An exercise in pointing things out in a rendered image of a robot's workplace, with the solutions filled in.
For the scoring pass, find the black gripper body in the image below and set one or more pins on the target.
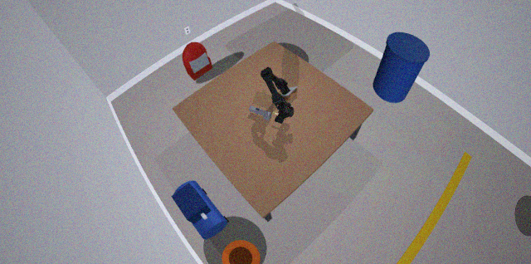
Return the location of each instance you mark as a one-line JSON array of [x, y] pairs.
[[280, 118]]

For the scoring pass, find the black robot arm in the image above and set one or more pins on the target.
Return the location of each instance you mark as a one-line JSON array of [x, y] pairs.
[[277, 98]]

